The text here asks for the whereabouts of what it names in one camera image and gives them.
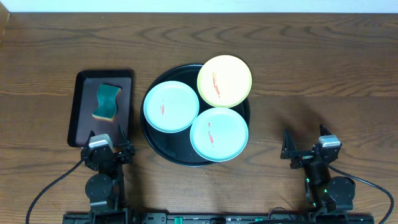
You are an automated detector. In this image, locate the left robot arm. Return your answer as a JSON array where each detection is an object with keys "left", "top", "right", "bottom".
[{"left": 81, "top": 126, "right": 135, "bottom": 224}]

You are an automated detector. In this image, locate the light green plate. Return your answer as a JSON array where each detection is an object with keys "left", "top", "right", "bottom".
[
  {"left": 190, "top": 108, "right": 249, "bottom": 162},
  {"left": 143, "top": 81, "right": 200, "bottom": 133}
]

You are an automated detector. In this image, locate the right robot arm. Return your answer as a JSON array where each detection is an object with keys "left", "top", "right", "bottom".
[{"left": 280, "top": 124, "right": 356, "bottom": 222}]

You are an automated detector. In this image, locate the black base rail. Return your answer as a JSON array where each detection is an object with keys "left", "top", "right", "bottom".
[{"left": 62, "top": 212, "right": 375, "bottom": 224}]

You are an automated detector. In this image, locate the rectangular black tray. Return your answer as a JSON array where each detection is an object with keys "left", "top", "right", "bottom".
[{"left": 67, "top": 69, "right": 134, "bottom": 147}]

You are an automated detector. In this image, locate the yellow plate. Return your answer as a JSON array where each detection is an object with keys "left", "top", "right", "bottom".
[{"left": 197, "top": 55, "right": 252, "bottom": 108}]

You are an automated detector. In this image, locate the green yellow sponge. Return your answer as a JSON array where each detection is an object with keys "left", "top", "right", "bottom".
[{"left": 92, "top": 84, "right": 121, "bottom": 121}]

